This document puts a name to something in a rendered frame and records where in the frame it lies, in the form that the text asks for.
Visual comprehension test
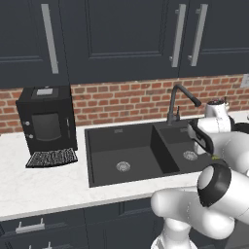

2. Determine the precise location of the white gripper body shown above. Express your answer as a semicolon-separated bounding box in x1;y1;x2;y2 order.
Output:
193;138;210;157

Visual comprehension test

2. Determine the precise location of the silver cupboard handle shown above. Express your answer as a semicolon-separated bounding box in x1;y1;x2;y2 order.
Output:
168;3;188;68
40;3;60;75
187;3;209;68

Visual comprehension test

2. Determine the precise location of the black coffee machine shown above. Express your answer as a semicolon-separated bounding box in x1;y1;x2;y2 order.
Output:
15;85;79;169

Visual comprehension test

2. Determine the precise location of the dark drawer front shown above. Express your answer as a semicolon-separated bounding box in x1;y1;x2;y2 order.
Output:
0;233;89;249
0;207;88;241

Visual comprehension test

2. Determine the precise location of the black pan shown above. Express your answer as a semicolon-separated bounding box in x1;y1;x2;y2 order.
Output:
233;122;249;135

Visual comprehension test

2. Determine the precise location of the black tap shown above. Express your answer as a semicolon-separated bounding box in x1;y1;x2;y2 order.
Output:
166;84;202;126

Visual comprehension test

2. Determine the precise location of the grey wall socket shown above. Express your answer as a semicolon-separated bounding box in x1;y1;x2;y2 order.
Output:
239;73;249;89

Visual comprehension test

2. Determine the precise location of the dark base cupboard door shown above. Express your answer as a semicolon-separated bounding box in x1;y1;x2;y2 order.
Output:
84;196;163;249

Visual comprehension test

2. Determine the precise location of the silver drawer handle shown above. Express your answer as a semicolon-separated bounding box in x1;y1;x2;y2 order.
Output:
15;218;46;235
26;240;53;249

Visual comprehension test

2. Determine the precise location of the black double sink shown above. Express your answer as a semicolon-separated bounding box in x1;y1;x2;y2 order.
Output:
84;119;229;189

